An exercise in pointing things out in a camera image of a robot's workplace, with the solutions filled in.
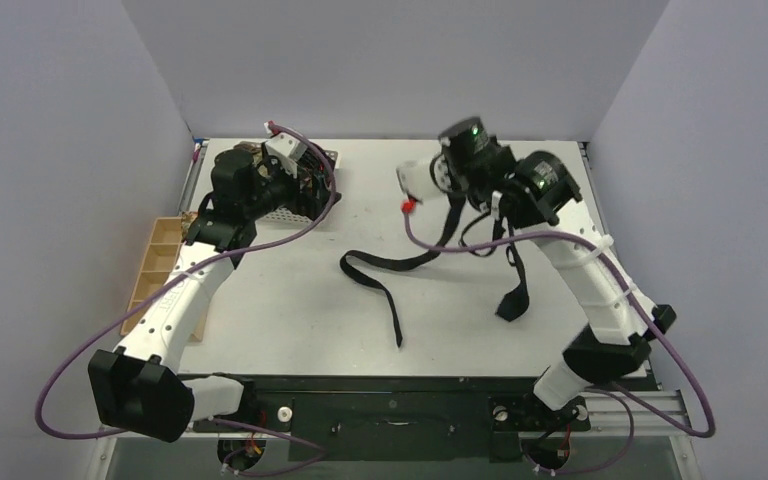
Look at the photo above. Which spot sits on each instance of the wooden compartment tray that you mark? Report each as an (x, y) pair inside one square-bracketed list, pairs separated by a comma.
[(159, 258)]

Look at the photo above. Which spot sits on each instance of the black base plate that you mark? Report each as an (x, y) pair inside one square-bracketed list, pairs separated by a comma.
[(475, 440)]

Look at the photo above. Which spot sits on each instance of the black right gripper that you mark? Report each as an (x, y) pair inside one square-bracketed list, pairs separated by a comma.
[(455, 183)]

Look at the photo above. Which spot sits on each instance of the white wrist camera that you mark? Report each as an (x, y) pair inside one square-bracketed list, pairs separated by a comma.
[(285, 146), (416, 179)]

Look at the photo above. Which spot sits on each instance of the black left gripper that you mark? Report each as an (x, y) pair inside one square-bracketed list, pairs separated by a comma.
[(296, 202)]

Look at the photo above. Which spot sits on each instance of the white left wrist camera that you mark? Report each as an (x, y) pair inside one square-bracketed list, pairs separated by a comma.
[(285, 146)]

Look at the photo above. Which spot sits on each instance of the white perforated plastic basket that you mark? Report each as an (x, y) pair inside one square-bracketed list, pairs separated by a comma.
[(309, 192)]

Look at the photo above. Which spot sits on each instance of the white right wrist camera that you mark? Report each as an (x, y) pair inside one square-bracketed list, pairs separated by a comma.
[(416, 179)]

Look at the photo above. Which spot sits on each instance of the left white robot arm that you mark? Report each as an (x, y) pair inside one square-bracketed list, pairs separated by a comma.
[(136, 386)]

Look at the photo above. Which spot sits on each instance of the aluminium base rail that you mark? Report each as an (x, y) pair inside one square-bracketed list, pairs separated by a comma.
[(503, 413)]

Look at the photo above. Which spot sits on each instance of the blue brown striped tie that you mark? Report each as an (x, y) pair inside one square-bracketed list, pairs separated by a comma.
[(513, 305)]

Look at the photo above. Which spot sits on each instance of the rolled floral tie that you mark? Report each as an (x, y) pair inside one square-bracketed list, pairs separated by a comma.
[(187, 219)]

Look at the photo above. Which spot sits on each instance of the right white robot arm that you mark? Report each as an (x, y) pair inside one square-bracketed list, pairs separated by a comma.
[(540, 199)]

